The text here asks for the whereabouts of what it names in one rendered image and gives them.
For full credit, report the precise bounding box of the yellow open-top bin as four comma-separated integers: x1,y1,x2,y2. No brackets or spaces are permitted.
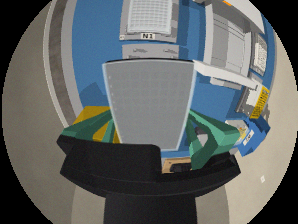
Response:
72,106,120,143

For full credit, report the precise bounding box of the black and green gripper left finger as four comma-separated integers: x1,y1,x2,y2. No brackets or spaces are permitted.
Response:
60,109,115,143

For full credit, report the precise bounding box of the white button box with green key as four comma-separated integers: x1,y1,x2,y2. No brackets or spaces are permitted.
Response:
195,127,208,147

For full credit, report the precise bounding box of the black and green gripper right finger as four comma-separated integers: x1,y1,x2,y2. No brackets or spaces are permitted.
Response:
185,109,240,170

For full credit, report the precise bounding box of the blue bench mat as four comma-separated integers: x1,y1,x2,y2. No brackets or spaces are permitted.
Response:
72,0,275,158

